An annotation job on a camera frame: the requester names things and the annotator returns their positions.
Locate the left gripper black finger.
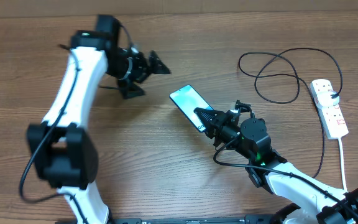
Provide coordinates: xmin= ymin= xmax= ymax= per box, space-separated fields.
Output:
xmin=117 ymin=80 xmax=145 ymax=100
xmin=149 ymin=50 xmax=171 ymax=74

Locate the Galaxy smartphone blue screen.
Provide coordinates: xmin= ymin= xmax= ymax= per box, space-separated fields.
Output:
xmin=169 ymin=85 xmax=213 ymax=133

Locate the black USB charger cable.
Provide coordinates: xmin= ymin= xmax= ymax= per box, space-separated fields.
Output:
xmin=237 ymin=47 xmax=344 ymax=179

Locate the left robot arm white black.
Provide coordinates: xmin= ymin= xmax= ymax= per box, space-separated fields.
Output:
xmin=27 ymin=14 xmax=170 ymax=223

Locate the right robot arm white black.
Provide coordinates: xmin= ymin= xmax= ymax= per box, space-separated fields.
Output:
xmin=195 ymin=105 xmax=358 ymax=223

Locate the white charger plug adapter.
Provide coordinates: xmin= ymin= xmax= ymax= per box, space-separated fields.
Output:
xmin=314 ymin=90 xmax=340 ymax=109

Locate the white power strip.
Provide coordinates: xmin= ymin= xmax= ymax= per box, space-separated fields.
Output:
xmin=310 ymin=79 xmax=349 ymax=139

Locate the white power strip cord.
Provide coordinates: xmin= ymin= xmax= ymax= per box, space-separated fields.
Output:
xmin=337 ymin=138 xmax=349 ymax=192

